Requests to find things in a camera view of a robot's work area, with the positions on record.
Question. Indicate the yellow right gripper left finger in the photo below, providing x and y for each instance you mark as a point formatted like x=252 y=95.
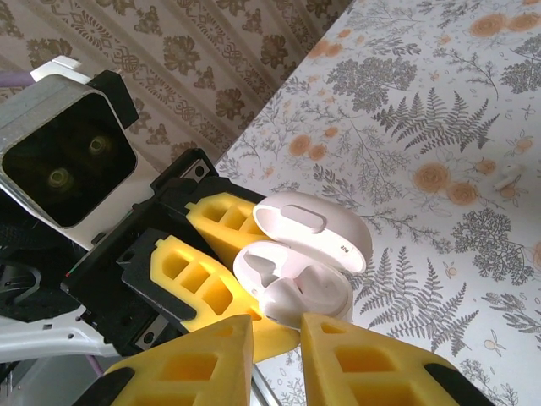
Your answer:
x=228 y=338

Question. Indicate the white earbud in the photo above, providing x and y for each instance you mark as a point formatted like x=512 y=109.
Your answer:
x=505 y=182
x=279 y=300

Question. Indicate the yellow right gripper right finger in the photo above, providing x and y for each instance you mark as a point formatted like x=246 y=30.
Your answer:
x=321 y=347

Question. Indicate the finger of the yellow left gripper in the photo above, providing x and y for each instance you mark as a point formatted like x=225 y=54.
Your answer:
x=169 y=247
x=203 y=207

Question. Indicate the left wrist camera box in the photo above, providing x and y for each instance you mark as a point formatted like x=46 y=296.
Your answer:
x=67 y=156

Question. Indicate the white earbud charging case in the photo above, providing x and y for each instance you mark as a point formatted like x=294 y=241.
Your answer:
x=321 y=228

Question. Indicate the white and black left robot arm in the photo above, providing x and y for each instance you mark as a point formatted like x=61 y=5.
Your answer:
x=42 y=338

